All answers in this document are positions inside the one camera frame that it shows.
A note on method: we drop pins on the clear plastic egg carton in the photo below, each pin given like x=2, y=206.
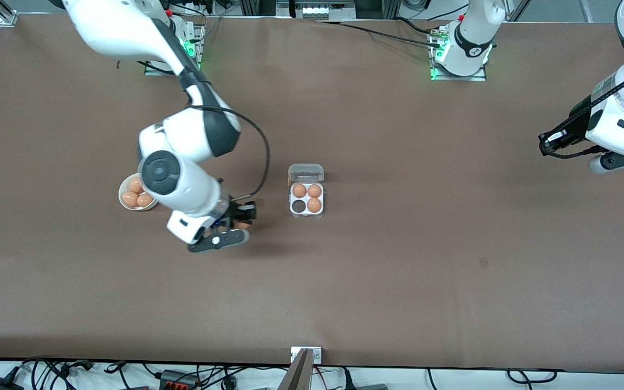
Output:
x=305, y=172

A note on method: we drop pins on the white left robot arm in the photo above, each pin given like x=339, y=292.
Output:
x=469, y=38

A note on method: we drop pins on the aluminium frame profile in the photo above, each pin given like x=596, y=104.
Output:
x=8, y=20
x=587, y=11

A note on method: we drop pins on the silver metal bracket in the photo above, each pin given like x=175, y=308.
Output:
x=316, y=356

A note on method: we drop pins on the white bowl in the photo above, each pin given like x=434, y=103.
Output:
x=140, y=209

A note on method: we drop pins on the grey power strip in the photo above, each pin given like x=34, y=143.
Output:
x=320, y=11

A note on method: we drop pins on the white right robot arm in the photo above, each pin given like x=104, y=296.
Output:
x=182, y=179

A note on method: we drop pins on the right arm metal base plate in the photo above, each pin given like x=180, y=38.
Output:
x=199, y=38

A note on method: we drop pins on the black plug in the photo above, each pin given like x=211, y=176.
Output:
x=348, y=382

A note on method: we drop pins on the grey camera post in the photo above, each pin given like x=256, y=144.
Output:
x=297, y=379

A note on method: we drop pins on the black power adapter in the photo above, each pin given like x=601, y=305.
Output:
x=0, y=385

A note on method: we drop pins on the black box with orange clips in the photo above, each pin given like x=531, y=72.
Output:
x=179, y=379

